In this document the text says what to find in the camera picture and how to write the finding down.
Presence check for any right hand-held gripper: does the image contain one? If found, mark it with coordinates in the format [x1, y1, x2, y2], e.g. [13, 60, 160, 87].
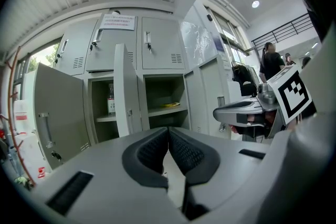
[213, 65, 313, 138]

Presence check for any grey metal locker door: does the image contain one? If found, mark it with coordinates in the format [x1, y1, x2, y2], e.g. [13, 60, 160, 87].
[113, 43, 144, 137]
[33, 62, 92, 169]
[183, 54, 233, 140]

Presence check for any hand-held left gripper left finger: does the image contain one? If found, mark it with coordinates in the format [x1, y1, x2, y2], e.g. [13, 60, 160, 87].
[28, 127, 182, 224]

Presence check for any white paper notice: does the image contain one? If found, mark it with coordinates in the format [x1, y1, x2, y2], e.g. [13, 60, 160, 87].
[99, 13, 136, 31]

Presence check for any black metal railing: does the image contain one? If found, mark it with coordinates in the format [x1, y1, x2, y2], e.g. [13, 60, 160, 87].
[251, 13, 316, 48]

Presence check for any white water dispenser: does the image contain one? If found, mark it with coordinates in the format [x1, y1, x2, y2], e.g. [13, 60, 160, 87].
[13, 132, 52, 176]

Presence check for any black hanging garment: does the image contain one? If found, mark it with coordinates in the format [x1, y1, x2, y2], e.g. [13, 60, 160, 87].
[232, 61, 259, 98]

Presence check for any person's right hand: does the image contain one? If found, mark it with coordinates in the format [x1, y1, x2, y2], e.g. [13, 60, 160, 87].
[229, 111, 278, 138]

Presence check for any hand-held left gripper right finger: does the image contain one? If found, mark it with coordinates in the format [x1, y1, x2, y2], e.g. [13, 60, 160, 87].
[169, 127, 271, 221]

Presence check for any green and black bag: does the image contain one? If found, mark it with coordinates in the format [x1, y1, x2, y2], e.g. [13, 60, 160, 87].
[14, 175, 35, 189]

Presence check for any large clear dispenser water jug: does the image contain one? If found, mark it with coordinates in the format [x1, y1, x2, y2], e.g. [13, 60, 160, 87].
[13, 99, 36, 134]

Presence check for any red-brown wooden coat rack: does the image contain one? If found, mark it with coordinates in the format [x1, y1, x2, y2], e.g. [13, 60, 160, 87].
[0, 46, 37, 187]

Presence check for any grey metal locker cabinet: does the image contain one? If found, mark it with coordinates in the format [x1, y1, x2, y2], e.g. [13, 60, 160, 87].
[54, 9, 191, 146]

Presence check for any green label bottle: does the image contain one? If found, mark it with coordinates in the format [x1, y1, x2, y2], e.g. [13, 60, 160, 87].
[106, 83, 116, 115]

